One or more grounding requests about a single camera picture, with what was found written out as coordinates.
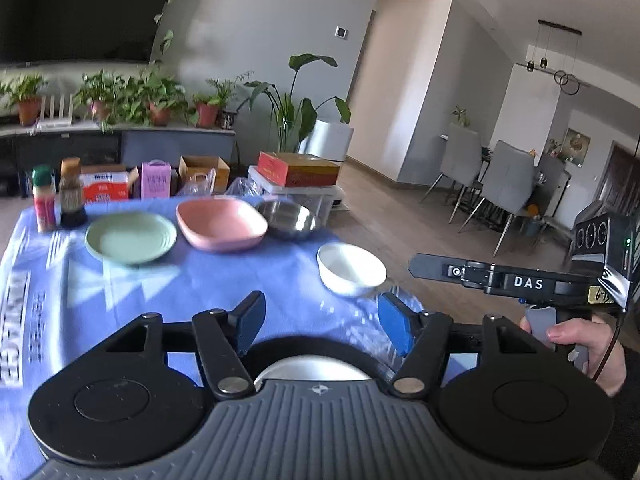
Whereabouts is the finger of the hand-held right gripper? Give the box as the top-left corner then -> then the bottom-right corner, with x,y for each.
407,253 -> 494,294

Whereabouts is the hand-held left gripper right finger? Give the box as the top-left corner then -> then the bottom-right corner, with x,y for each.
377,292 -> 543,401

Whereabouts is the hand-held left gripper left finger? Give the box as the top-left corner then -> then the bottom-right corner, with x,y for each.
102,290 -> 267,401

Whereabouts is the white plate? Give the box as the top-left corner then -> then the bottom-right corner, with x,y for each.
252,355 -> 373,393

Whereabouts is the pink bowl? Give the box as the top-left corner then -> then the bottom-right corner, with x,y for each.
176,197 -> 269,252

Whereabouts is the stainless steel bowl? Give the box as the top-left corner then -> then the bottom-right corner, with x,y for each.
254,199 -> 323,241

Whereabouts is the person's right forearm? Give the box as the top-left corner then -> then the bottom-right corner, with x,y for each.
607,382 -> 640,480

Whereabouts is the person's right hand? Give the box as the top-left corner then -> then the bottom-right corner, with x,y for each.
519,314 -> 628,400

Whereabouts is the white bowl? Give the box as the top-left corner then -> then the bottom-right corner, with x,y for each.
316,242 -> 388,297

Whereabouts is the blue printed tablecloth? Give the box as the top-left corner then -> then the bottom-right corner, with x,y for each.
0,196 -> 481,480

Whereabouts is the grey dining chair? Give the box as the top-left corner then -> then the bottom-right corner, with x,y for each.
460,141 -> 536,256
422,122 -> 483,211
537,155 -> 572,241

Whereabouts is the clear plastic bag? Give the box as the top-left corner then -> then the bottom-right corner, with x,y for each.
227,176 -> 263,201

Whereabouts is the brown door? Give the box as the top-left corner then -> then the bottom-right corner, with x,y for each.
597,142 -> 640,211

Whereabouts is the green plate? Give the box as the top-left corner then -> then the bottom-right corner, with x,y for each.
85,211 -> 178,266

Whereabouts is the plastic bag of apples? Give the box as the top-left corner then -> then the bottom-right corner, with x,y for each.
177,169 -> 217,198

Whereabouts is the brown cardboard box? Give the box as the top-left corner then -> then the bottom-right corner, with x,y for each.
178,155 -> 231,195

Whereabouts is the red and gold box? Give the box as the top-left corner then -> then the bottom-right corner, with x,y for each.
257,151 -> 341,188

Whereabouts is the white floor planter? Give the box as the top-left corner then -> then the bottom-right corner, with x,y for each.
300,119 -> 355,163

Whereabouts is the pink carton box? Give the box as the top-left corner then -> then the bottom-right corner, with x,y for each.
141,160 -> 172,200

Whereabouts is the dark tv cabinet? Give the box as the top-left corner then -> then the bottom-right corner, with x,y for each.
0,122 -> 237,196

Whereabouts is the red and white cardboard box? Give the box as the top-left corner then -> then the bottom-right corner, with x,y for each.
80,164 -> 141,205

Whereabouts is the large leafy floor plant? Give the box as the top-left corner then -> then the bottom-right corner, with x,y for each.
237,53 -> 352,153

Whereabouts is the fern in dark pot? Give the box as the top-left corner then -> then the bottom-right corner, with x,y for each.
207,71 -> 255,129

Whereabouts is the pendant lamp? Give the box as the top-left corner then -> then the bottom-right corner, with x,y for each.
517,20 -> 583,96

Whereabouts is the potted plant in terracotta pot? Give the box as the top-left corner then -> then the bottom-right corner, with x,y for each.
0,74 -> 48,127
122,62 -> 188,128
192,87 -> 223,129
74,71 -> 126,133

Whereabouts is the dark soy sauce bottle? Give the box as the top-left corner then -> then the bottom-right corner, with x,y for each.
59,157 -> 88,227

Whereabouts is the green-capped spice bottle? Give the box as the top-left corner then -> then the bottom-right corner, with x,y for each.
31,166 -> 57,233

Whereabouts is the white router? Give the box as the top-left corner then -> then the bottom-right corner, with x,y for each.
39,95 -> 75,126

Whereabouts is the hanging vine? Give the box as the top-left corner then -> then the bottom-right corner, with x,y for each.
152,0 -> 187,66

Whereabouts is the black television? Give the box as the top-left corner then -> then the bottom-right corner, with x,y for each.
0,0 -> 173,66

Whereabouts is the black cable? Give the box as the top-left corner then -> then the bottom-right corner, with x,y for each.
592,309 -> 628,380

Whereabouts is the framed wall picture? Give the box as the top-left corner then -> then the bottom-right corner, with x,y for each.
562,127 -> 592,167

